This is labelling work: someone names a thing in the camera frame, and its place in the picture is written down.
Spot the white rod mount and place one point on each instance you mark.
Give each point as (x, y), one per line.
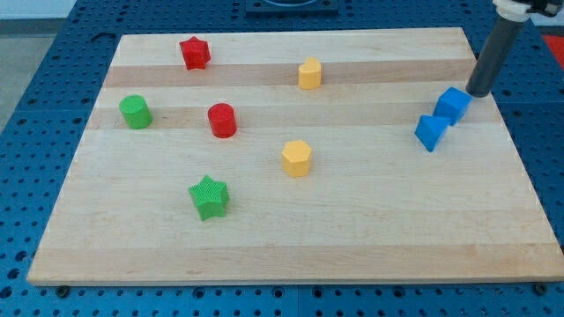
(521, 10)

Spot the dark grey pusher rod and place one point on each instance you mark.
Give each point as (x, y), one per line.
(492, 56)

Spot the blue cube block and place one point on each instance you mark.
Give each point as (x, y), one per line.
(452, 104)

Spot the blue triangle block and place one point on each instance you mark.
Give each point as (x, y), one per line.
(430, 130)

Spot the wooden board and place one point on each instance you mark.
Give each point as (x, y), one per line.
(375, 208)

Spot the yellow hexagon block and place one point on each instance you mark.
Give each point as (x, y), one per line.
(296, 158)

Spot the red cylinder block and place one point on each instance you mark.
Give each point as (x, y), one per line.
(222, 120)

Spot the red star block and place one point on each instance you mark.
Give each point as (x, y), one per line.
(195, 53)

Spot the green star block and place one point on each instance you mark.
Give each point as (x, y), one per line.
(210, 198)

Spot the green cylinder block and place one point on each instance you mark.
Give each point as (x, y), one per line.
(135, 112)

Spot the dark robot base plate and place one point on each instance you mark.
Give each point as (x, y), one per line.
(261, 7)

